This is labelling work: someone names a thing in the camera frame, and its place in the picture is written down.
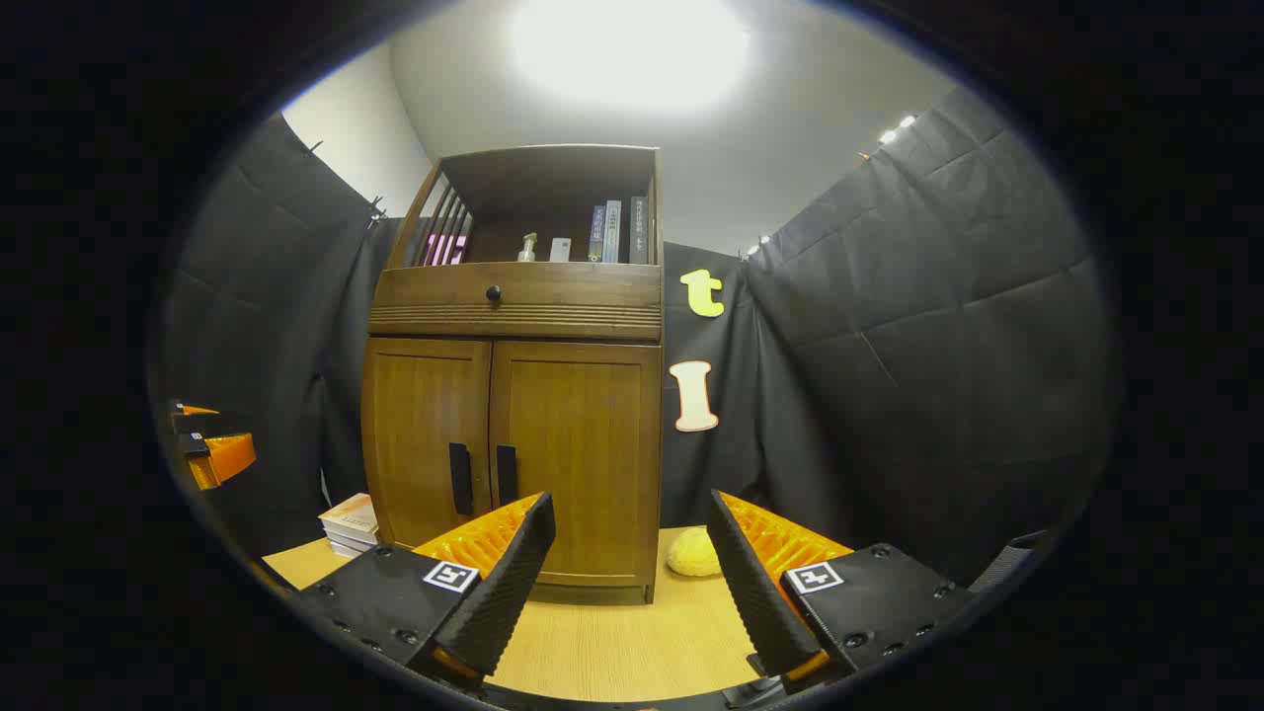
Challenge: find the orange white cover book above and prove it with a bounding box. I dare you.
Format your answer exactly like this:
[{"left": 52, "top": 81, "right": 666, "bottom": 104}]
[{"left": 318, "top": 493, "right": 380, "bottom": 535}]

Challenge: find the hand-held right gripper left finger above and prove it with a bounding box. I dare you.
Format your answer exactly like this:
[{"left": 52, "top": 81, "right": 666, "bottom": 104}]
[{"left": 291, "top": 491, "right": 557, "bottom": 690}]

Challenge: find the yellow plush toy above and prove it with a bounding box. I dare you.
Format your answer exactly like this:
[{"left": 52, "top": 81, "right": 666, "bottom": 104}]
[{"left": 666, "top": 526, "right": 723, "bottom": 578}]

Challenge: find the wooden double-door shoe cabinet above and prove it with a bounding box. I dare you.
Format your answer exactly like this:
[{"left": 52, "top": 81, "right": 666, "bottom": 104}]
[{"left": 360, "top": 145, "right": 665, "bottom": 605}]

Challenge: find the wooden cabinet door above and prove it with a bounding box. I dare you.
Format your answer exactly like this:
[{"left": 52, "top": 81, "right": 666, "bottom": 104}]
[
  {"left": 489, "top": 341, "right": 662, "bottom": 590},
  {"left": 362, "top": 338, "right": 493, "bottom": 550}
]

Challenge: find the black backdrop cloth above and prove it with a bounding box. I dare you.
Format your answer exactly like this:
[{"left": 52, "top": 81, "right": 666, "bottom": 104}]
[{"left": 158, "top": 84, "right": 1122, "bottom": 593}]

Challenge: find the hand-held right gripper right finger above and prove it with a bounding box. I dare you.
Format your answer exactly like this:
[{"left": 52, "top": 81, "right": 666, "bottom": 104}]
[{"left": 706, "top": 489, "right": 979, "bottom": 692}]

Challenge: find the round ceiling light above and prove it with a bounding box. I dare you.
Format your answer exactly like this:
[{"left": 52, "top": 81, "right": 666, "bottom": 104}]
[{"left": 509, "top": 0, "right": 751, "bottom": 115}]

